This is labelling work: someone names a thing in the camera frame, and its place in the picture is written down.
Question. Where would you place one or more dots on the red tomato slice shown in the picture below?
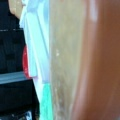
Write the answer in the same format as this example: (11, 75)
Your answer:
(25, 63)

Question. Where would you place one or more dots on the brown toast slice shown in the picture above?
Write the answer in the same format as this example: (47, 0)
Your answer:
(15, 7)
(85, 59)

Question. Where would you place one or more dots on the green lettuce leaf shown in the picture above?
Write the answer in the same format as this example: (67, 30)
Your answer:
(46, 112)

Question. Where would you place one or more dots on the white sectioned round tray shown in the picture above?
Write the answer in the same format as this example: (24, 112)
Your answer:
(34, 21)

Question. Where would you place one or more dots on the aluminium frame rail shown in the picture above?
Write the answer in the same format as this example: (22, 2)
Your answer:
(12, 77)

